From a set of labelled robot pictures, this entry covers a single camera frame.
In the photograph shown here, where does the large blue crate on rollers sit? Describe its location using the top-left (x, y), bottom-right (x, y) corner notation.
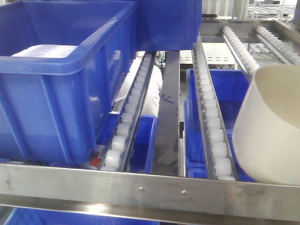
top-left (0, 0), bottom-right (138, 164)

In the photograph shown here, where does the rear blue crate on rollers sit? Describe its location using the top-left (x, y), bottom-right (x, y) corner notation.
top-left (136, 0), bottom-right (202, 51)

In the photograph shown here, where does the lower right blue crate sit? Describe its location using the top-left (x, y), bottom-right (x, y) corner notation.
top-left (184, 69), bottom-right (248, 179)

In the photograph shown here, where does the steel front shelf rail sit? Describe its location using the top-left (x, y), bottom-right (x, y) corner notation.
top-left (0, 164), bottom-right (300, 224)

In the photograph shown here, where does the left white roller track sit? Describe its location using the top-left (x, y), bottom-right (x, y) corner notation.
top-left (97, 52), bottom-right (156, 172)

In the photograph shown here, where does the white foam block in crate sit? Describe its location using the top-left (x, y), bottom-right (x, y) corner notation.
top-left (12, 45), bottom-right (77, 58)

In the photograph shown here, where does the far right roller track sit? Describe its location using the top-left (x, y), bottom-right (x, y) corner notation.
top-left (255, 26), bottom-right (300, 65)

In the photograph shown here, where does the white roller track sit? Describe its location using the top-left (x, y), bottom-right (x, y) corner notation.
top-left (192, 38), bottom-right (239, 181)
top-left (97, 52), bottom-right (156, 172)

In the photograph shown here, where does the bottom blue crate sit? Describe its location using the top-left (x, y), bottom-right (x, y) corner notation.
top-left (4, 208), bottom-right (160, 225)

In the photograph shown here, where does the lower left blue crate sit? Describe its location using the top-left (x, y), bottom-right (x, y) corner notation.
top-left (97, 112), bottom-right (157, 173)

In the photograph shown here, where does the middle white roller track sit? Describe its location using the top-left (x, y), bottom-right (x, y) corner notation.
top-left (192, 38), bottom-right (239, 181)

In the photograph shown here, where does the person in white clothing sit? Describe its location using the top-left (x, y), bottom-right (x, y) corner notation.
top-left (112, 57), bottom-right (163, 117)

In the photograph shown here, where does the steel centre divider bar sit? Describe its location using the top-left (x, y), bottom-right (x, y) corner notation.
top-left (153, 51), bottom-right (180, 176)

